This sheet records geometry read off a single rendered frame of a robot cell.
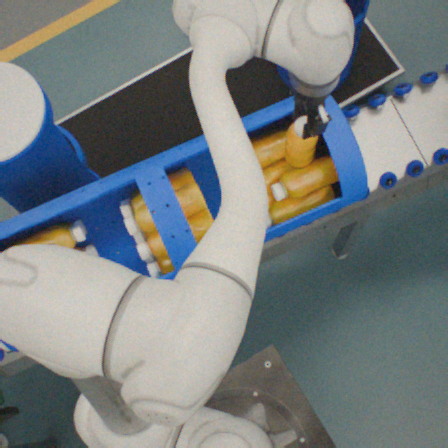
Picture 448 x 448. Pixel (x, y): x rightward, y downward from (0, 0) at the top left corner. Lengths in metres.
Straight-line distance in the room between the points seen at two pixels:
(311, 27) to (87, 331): 0.56
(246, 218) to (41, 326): 0.29
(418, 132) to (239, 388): 0.81
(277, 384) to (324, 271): 1.19
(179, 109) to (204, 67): 1.70
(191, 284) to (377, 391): 1.92
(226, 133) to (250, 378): 0.75
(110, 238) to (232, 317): 0.99
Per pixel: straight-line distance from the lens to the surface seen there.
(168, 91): 2.84
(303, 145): 1.55
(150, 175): 1.58
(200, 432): 1.39
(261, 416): 1.61
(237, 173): 0.98
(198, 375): 0.83
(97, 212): 1.80
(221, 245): 0.90
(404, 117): 1.97
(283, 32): 1.16
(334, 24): 1.12
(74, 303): 0.86
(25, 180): 2.02
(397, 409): 2.75
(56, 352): 0.89
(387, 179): 1.85
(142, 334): 0.84
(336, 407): 2.72
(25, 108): 1.91
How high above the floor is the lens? 2.70
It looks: 75 degrees down
